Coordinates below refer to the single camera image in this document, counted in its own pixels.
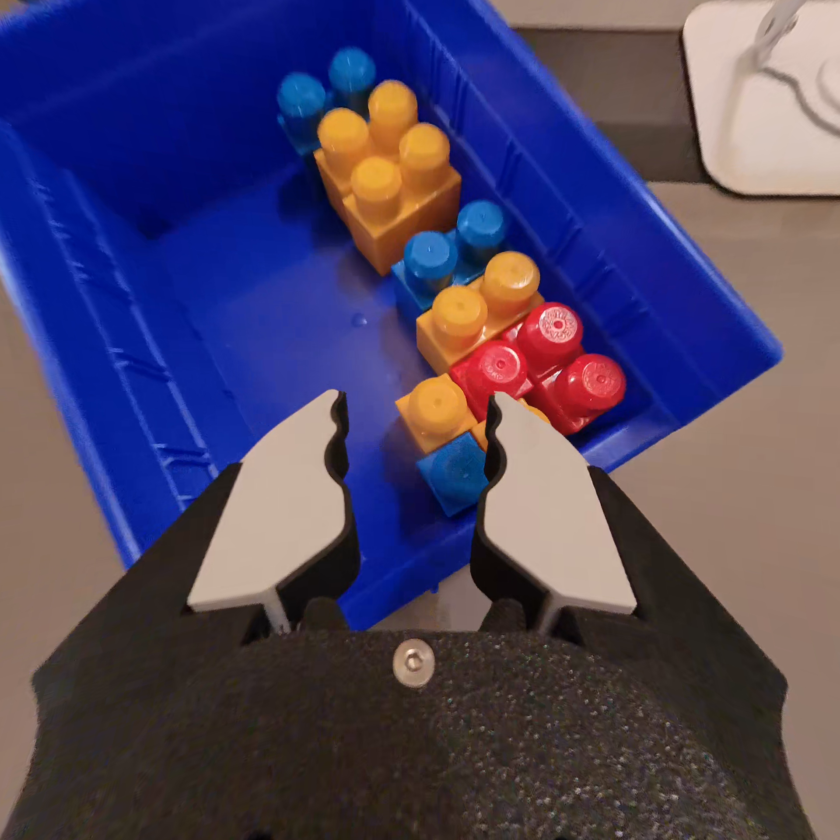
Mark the pile of colourful toy blocks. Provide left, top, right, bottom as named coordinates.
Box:
left=276, top=47, right=627, bottom=519

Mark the blue plastic bin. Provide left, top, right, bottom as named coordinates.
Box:
left=0, top=0, right=783, bottom=631

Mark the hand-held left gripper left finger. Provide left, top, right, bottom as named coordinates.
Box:
left=185, top=390, right=363, bottom=634

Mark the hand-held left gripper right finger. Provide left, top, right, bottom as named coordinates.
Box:
left=470, top=391, right=639, bottom=636

